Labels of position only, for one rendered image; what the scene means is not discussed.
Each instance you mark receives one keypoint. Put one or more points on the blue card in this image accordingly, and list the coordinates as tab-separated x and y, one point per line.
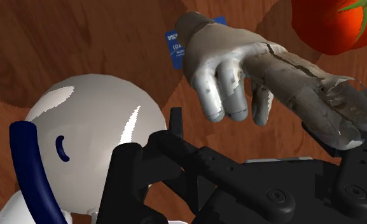
174	49

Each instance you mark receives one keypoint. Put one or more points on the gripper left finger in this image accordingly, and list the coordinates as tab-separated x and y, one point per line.
220	169

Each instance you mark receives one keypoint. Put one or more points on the red tomato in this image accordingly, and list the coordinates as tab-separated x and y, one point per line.
322	24

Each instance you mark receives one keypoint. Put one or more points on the grey glove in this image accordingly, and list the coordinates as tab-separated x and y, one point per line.
232	49

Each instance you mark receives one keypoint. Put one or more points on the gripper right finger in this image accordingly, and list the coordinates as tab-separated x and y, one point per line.
355	189

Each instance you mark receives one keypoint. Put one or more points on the white figure with blue band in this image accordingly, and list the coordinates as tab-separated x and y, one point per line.
93	124

